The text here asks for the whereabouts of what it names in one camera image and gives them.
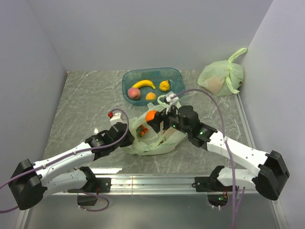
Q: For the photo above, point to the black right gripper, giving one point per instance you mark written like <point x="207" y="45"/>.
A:
<point x="159" y="117"/>

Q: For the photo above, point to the orange fruit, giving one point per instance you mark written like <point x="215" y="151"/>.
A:
<point x="150" y="115"/>

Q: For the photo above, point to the green plastic bag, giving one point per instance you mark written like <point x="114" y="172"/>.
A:
<point x="223" y="78"/>
<point x="153" y="143"/>

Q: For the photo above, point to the orange yellow mango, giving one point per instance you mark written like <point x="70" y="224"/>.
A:
<point x="151" y="96"/>

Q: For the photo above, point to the red peach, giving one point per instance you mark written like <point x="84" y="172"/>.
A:
<point x="134" y="93"/>

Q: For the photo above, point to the yellow lemon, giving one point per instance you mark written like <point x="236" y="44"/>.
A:
<point x="164" y="86"/>

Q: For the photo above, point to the yellow banana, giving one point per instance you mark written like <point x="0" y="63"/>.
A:
<point x="144" y="83"/>

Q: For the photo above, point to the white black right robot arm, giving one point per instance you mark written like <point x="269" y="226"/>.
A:
<point x="266" y="172"/>

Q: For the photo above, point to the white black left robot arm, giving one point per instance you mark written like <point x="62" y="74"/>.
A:
<point x="31" y="182"/>

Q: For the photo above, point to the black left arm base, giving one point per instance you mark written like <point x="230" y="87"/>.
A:
<point x="103" y="185"/>

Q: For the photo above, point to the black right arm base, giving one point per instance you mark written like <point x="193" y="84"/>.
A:
<point x="217" y="193"/>

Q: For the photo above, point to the tied green plastic bag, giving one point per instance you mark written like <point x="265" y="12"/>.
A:
<point x="223" y="78"/>

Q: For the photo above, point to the teal transparent plastic basin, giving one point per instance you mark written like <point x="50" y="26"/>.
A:
<point x="156" y="76"/>

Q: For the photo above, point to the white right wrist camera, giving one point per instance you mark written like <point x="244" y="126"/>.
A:
<point x="170" y="99"/>

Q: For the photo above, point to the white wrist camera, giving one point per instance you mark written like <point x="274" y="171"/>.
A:
<point x="170" y="99"/>
<point x="115" y="117"/>

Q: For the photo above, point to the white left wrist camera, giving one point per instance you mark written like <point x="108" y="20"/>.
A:
<point x="115" y="117"/>

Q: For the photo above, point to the aluminium mounting rail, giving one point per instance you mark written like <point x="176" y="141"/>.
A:
<point x="161" y="184"/>

